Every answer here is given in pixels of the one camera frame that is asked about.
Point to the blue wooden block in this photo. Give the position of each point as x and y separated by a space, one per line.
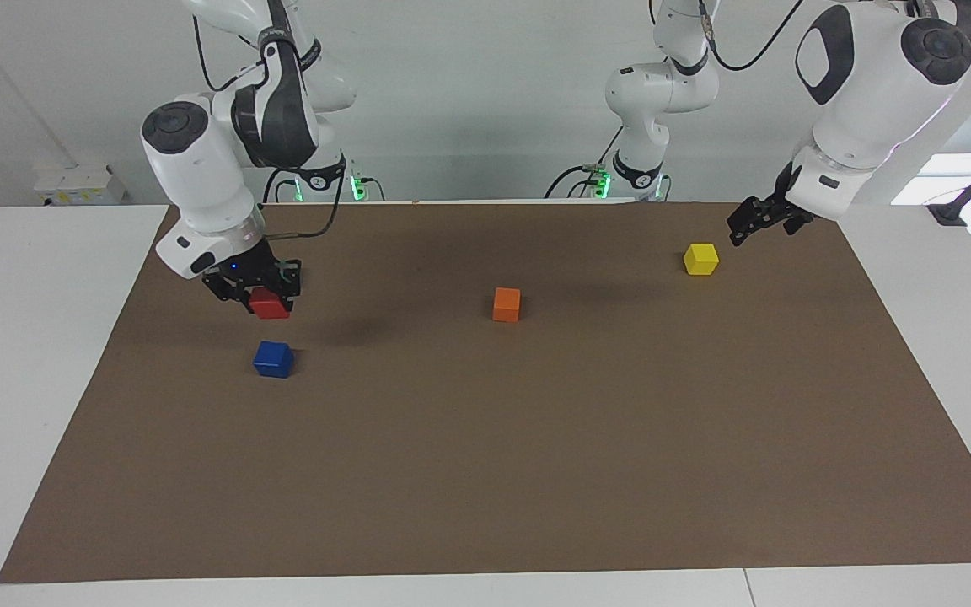
273 360

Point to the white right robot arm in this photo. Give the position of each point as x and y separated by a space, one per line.
207 169

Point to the green lit base connector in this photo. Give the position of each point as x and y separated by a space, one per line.
361 187
603 181

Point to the brown table mat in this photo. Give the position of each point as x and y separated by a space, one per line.
536 438

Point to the white wall power box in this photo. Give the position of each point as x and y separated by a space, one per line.
81 185

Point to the yellow wooden block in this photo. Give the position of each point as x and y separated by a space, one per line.
701 259

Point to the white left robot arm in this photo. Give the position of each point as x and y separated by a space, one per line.
865 93

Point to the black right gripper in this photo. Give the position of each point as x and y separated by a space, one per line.
245 265

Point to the red wooden block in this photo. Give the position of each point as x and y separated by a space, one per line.
270 305

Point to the orange wooden block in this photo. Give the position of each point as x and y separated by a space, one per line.
506 304

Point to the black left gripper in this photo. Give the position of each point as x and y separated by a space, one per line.
776 190

